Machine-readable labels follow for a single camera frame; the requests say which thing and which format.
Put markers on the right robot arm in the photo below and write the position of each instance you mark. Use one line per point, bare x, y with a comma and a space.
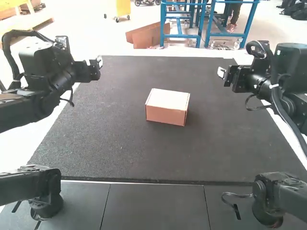
287, 57

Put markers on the cardboard box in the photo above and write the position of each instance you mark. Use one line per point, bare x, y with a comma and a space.
165, 107

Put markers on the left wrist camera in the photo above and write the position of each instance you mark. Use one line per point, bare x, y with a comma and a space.
61, 43

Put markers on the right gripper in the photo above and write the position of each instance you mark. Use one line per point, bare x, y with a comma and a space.
241, 79

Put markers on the black mat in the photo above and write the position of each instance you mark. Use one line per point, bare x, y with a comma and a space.
120, 134

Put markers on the brown wooden box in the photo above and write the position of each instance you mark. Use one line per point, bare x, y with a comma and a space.
146, 38

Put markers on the blue metal frame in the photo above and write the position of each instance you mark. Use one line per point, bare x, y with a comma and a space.
182, 36
225, 37

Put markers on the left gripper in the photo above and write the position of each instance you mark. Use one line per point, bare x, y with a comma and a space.
85, 72

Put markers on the yellow wheeled cart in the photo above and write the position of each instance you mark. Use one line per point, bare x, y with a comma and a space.
123, 8

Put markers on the black bag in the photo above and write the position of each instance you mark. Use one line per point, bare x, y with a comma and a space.
299, 13

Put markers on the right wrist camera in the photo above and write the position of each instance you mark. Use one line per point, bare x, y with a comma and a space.
257, 49

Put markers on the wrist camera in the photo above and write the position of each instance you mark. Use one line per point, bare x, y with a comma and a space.
257, 49
61, 43

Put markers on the person's legs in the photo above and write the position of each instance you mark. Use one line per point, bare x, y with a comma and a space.
236, 12

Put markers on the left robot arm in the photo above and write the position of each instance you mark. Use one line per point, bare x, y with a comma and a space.
36, 60

